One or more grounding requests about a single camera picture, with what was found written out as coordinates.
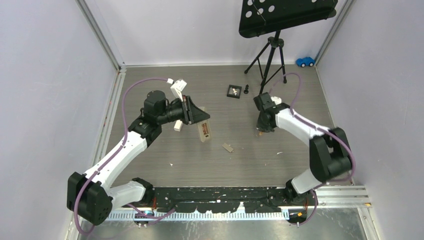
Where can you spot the blue toy car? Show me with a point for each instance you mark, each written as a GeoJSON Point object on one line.
{"type": "Point", "coordinates": [305, 61]}

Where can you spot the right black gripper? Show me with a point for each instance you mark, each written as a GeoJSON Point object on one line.
{"type": "Point", "coordinates": [262, 128]}

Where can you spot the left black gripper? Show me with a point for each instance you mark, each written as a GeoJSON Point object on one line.
{"type": "Point", "coordinates": [191, 114]}

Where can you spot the beige battery cover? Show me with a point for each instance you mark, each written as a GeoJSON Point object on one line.
{"type": "Point", "coordinates": [227, 147]}

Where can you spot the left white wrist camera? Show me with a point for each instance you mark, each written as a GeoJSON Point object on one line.
{"type": "Point", "coordinates": [177, 87]}

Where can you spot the white beige remote control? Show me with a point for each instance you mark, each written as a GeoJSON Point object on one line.
{"type": "Point", "coordinates": [204, 131]}

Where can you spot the black chess piece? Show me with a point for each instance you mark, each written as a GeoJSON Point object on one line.
{"type": "Point", "coordinates": [246, 89]}

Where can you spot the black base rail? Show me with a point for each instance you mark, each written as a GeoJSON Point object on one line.
{"type": "Point", "coordinates": [219, 200]}

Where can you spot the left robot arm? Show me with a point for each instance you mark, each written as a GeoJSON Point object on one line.
{"type": "Point", "coordinates": [91, 195]}

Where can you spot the small black square box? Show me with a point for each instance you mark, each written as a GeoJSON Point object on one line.
{"type": "Point", "coordinates": [234, 91]}

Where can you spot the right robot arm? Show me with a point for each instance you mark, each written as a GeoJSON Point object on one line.
{"type": "Point", "coordinates": [329, 152]}

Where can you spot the black music stand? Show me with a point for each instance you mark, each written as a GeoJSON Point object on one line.
{"type": "Point", "coordinates": [261, 17]}

